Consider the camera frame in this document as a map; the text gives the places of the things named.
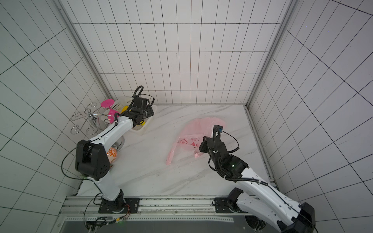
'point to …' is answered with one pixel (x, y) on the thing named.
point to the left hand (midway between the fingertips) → (145, 113)
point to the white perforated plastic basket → (118, 105)
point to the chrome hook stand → (93, 119)
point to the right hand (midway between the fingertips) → (203, 134)
